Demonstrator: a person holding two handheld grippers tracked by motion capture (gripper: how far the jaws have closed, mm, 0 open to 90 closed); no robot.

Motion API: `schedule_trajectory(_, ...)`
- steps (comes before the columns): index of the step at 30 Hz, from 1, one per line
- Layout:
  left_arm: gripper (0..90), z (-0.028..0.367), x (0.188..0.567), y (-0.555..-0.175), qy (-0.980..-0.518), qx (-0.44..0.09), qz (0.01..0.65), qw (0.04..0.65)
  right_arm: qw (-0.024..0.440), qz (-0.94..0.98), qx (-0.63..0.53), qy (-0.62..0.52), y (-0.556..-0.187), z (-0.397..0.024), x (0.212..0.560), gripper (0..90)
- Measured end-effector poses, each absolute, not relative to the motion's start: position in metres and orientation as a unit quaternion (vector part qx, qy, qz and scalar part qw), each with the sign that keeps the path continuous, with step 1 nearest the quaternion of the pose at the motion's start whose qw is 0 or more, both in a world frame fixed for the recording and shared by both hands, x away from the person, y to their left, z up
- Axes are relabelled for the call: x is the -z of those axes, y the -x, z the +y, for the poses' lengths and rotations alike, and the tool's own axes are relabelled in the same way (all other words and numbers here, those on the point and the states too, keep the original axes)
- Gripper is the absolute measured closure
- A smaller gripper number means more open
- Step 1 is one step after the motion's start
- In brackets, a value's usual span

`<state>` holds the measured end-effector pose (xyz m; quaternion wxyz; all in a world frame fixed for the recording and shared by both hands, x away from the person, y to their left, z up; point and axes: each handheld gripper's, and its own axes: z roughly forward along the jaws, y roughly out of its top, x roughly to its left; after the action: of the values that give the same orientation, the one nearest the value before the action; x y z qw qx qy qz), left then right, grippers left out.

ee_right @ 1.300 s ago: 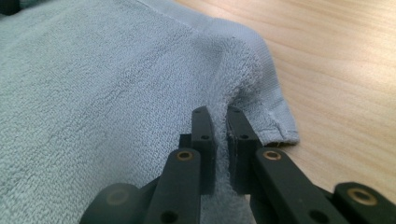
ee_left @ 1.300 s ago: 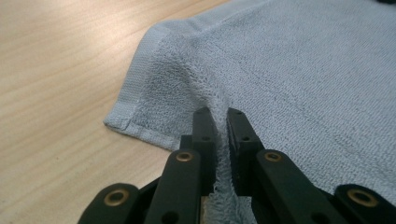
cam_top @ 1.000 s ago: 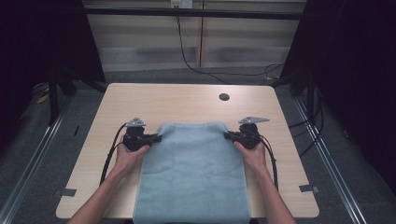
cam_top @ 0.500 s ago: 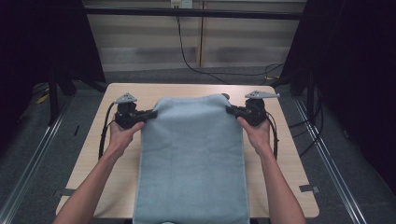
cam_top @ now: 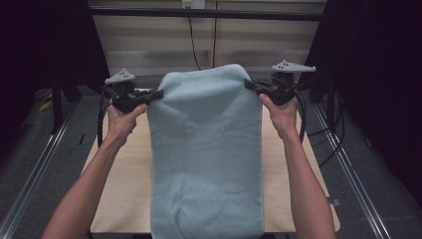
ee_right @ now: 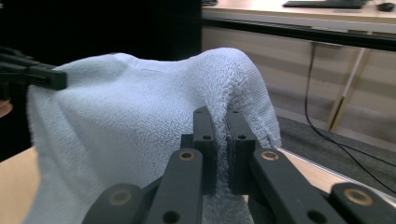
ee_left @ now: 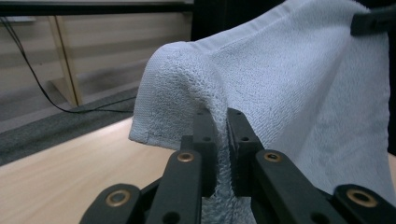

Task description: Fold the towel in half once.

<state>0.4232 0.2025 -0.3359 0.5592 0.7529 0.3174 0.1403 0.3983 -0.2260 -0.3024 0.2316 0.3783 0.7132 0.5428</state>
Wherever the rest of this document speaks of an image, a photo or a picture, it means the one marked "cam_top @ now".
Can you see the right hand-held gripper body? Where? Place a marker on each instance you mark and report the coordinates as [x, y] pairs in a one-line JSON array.
[[282, 89]]

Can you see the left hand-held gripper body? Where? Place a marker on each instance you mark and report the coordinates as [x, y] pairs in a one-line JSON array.
[[124, 98]]

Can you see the light blue towel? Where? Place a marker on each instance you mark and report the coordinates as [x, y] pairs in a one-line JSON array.
[[205, 156]]

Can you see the person's right hand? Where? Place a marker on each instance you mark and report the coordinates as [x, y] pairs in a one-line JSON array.
[[282, 116]]

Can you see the person's left hand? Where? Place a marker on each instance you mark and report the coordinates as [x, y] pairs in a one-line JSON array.
[[122, 126]]

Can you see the small black floor item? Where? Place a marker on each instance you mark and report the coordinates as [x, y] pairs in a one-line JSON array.
[[81, 139]]

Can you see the black metal stand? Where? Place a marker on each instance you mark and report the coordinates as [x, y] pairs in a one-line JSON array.
[[57, 106]]

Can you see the yellow object on floor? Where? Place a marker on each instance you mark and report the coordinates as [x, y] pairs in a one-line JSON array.
[[45, 105]]

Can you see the black horizontal metal bar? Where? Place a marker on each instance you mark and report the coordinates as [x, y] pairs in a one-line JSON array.
[[205, 14]]

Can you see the white power outlet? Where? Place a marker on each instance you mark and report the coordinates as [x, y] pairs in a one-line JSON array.
[[194, 4]]

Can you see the dark curtain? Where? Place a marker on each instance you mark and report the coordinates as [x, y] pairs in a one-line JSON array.
[[40, 49], [381, 83]]

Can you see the grey tape strip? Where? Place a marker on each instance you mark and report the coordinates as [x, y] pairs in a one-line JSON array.
[[335, 202]]

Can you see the metal floor rail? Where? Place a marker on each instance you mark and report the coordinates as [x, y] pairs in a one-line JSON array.
[[36, 166], [351, 172]]

